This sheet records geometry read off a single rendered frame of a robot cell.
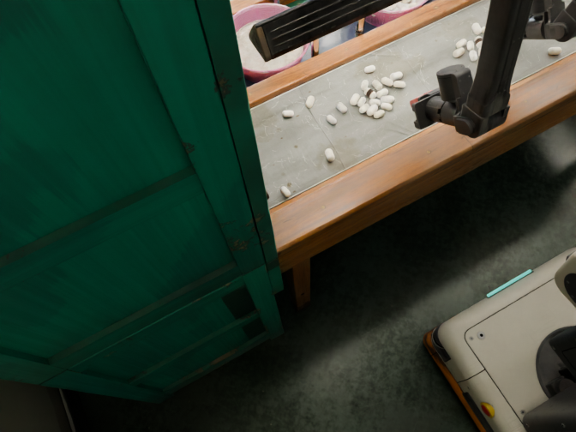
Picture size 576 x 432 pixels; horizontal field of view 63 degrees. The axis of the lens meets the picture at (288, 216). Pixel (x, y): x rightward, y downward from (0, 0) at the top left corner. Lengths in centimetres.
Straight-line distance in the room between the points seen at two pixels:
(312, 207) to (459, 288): 96
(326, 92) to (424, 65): 30
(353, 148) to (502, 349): 80
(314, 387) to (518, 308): 75
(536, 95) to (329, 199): 64
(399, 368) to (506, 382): 39
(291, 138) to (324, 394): 96
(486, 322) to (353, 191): 70
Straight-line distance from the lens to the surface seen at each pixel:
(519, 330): 171
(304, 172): 125
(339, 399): 183
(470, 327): 166
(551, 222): 222
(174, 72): 49
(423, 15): 159
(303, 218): 116
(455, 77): 104
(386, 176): 123
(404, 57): 149
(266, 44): 104
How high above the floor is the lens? 183
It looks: 66 degrees down
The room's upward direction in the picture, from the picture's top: 6 degrees counter-clockwise
